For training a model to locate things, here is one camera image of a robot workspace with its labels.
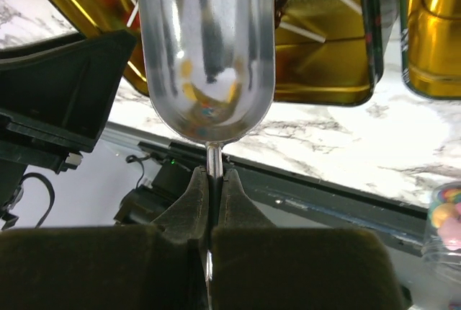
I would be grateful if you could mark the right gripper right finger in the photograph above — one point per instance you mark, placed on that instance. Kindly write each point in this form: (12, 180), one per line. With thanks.
(256, 265)

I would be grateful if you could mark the black mounting base rail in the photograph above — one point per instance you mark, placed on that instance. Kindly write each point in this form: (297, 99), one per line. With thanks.
(399, 224)

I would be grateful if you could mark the tin of star candies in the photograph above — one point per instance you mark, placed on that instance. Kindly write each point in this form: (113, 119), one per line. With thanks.
(430, 47)

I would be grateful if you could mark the silver metal scoop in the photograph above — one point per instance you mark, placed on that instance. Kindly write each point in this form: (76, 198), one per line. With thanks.
(210, 68)

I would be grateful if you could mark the clear glass jar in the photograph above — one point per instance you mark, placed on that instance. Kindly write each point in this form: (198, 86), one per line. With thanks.
(441, 247)

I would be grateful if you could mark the tin of dark lollipops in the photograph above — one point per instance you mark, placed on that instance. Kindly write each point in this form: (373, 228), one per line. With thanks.
(329, 52)

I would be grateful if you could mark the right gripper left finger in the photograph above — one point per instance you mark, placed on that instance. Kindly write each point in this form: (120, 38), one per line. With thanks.
(136, 266)

